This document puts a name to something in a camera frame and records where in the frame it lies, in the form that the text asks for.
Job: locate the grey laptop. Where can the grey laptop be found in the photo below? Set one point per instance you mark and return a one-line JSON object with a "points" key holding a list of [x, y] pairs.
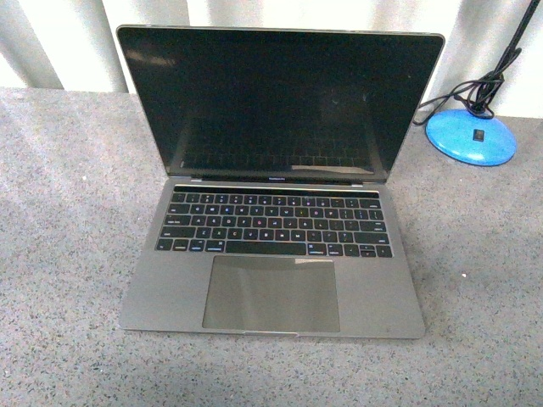
{"points": [[275, 217]]}

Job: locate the blue round lamp base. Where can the blue round lamp base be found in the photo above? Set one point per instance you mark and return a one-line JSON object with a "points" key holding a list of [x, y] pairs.
{"points": [[471, 140]]}

